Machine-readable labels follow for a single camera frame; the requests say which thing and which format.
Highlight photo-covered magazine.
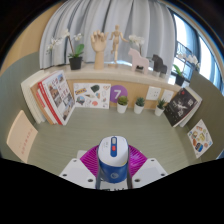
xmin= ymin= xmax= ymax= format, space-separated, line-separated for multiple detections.
xmin=39 ymin=69 xmax=76 ymax=126

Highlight green desk partition panel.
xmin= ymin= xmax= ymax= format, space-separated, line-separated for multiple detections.
xmin=186 ymin=69 xmax=224 ymax=161
xmin=0 ymin=51 xmax=49 ymax=161

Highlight small plant in white pot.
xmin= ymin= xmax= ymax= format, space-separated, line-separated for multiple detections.
xmin=154 ymin=98 xmax=167 ymax=118
xmin=116 ymin=95 xmax=129 ymax=115
xmin=133 ymin=96 xmax=146 ymax=115

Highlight window with dark frame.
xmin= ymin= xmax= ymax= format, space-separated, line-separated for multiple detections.
xmin=169 ymin=13 xmax=224 ymax=94

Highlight light wood ledge shelf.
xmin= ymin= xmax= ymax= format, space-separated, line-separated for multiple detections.
xmin=43 ymin=63 xmax=181 ymax=111

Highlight blue and white computer mouse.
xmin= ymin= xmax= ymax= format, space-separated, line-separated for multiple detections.
xmin=96 ymin=135 xmax=130 ymax=184

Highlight white orchid in black pot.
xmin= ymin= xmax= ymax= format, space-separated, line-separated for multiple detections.
xmin=45 ymin=28 xmax=86 ymax=71

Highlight round purple number sign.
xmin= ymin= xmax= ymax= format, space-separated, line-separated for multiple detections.
xmin=109 ymin=84 xmax=128 ymax=104

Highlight black-covered book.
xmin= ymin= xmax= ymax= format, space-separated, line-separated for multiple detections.
xmin=163 ymin=87 xmax=199 ymax=128

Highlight pink wooden horse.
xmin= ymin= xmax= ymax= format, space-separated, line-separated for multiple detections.
xmin=127 ymin=47 xmax=150 ymax=75

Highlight brown-spined book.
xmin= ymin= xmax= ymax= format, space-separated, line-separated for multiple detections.
xmin=30 ymin=81 xmax=56 ymax=126

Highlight colourful illustrated card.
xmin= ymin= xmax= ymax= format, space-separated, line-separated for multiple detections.
xmin=187 ymin=118 xmax=214 ymax=159

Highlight red-spined book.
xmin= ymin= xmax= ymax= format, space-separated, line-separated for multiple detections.
xmin=35 ymin=79 xmax=64 ymax=126

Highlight white illustrated sticker card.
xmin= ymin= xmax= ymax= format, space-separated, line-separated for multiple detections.
xmin=72 ymin=82 xmax=112 ymax=110

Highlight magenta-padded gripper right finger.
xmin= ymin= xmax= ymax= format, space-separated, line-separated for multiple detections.
xmin=127 ymin=144 xmax=169 ymax=190

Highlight wooden hand model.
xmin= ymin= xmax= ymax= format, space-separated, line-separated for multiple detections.
xmin=90 ymin=29 xmax=109 ymax=71

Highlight white orchid in dark pot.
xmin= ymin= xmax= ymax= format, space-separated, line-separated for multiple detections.
xmin=172 ymin=51 xmax=201 ymax=87

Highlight grey curtain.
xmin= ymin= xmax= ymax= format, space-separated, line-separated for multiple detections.
xmin=38 ymin=0 xmax=177 ymax=70

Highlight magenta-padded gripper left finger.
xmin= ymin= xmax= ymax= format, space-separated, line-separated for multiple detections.
xmin=58 ymin=144 xmax=101 ymax=190

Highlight white orchid flowers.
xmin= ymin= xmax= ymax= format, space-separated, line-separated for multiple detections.
xmin=128 ymin=34 xmax=146 ymax=56

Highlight white wall socket plate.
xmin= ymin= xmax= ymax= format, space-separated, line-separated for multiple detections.
xmin=145 ymin=85 xmax=162 ymax=102
xmin=160 ymin=88 xmax=175 ymax=104

